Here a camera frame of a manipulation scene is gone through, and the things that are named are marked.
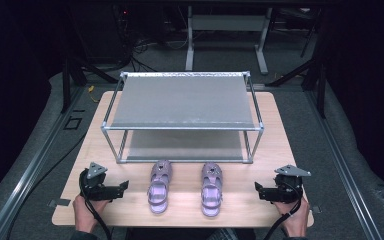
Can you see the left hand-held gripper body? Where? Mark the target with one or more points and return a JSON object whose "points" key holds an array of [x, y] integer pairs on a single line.
{"points": [[96, 186]]}

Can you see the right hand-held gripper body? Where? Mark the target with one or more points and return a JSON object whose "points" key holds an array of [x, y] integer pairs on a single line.
{"points": [[285, 188]]}

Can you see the purple sandal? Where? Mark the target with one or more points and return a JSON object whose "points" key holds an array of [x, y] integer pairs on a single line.
{"points": [[211, 193], [158, 191]]}

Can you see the grey two-tier shoe rack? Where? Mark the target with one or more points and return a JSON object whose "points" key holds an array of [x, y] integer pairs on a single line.
{"points": [[183, 103]]}

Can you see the person's left hand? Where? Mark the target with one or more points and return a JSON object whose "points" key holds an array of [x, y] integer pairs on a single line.
{"points": [[86, 213]]}

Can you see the person's right hand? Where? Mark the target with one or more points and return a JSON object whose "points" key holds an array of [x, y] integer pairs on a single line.
{"points": [[295, 218]]}

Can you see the grey tape piece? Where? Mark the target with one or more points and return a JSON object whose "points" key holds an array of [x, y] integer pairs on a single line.
{"points": [[316, 209], [60, 202]]}

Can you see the person's dark clothing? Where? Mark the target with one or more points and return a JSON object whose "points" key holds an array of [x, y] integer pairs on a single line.
{"points": [[186, 234]]}

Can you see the black metal stand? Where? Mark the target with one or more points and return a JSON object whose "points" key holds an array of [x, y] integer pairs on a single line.
{"points": [[67, 83], [316, 73]]}

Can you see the white metal stand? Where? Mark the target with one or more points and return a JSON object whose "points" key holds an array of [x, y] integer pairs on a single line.
{"points": [[226, 23]]}

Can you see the aluminium floor rail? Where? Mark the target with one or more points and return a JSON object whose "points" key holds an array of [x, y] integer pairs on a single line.
{"points": [[30, 176], [343, 160]]}

